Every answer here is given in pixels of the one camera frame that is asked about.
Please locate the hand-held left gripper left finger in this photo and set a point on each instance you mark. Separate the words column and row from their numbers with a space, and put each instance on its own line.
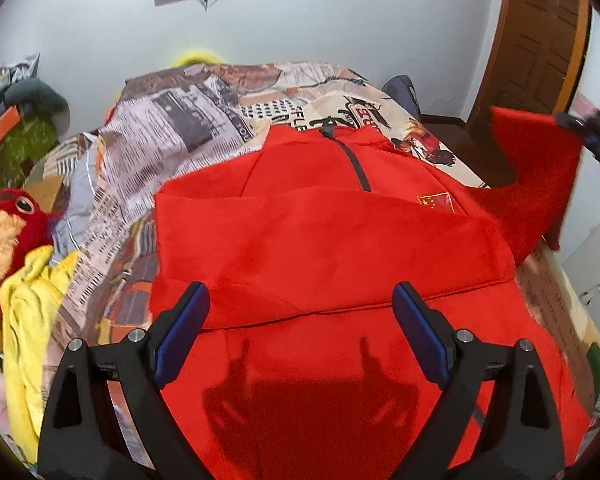
column 185, row 330

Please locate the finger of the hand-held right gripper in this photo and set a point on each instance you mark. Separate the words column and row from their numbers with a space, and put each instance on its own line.
column 595, row 127

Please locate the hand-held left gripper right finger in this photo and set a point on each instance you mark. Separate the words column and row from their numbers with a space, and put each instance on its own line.
column 420, row 330

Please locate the red zip jacket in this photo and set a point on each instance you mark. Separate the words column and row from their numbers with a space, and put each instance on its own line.
column 330, row 240

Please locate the brown wooden door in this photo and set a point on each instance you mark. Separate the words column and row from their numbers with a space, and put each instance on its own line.
column 540, row 35

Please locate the white panel with stickers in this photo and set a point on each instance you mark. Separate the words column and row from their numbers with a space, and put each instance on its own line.
column 595, row 260

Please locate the dark wooden nightstand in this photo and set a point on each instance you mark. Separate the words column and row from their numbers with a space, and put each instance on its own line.
column 455, row 145

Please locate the yellow fleece cloth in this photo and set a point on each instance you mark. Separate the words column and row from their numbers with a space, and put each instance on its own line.
column 25, row 310

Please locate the grey cloth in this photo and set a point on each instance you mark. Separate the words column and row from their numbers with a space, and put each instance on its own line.
column 77, row 200

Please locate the red plush toy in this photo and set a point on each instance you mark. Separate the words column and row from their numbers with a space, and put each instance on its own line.
column 30, row 225

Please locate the printed blanket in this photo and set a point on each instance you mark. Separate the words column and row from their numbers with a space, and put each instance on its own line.
column 180, row 125

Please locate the green patterned cloth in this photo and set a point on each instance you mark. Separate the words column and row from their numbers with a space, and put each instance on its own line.
column 25, row 145

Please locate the yellow plush pillow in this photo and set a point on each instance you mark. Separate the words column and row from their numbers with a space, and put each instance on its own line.
column 197, row 57

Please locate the orange box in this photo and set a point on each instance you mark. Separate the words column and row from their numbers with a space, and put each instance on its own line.
column 0, row 127

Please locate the dark green cushion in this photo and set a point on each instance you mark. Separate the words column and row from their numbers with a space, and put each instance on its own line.
column 35, row 95

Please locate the pink wall paper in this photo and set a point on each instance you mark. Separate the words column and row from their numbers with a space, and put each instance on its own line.
column 584, row 105

